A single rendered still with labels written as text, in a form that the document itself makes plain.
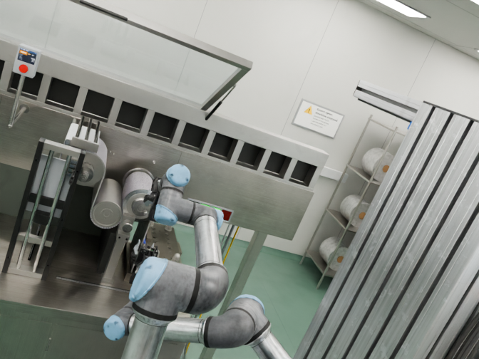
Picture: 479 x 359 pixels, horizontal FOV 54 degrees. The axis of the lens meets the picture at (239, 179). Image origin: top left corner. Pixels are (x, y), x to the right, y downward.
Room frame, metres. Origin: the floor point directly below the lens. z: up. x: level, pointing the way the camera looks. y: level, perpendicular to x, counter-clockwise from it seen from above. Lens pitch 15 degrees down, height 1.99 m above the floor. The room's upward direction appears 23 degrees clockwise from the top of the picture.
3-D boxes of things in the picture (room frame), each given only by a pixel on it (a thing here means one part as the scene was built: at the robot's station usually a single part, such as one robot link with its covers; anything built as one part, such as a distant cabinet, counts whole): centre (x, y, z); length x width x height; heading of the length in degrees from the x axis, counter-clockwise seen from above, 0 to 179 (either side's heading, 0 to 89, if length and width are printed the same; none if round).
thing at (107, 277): (1.74, 0.35, 1.05); 0.06 x 0.05 x 0.31; 20
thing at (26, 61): (1.63, 0.86, 1.66); 0.07 x 0.07 x 0.10; 20
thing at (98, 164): (1.83, 0.61, 1.33); 0.25 x 0.14 x 0.14; 20
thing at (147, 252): (1.63, 0.21, 1.12); 0.12 x 0.08 x 0.09; 21
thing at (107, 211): (1.87, 0.49, 1.17); 0.26 x 0.12 x 0.12; 20
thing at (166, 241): (2.01, 0.22, 1.00); 0.40 x 0.16 x 0.06; 20
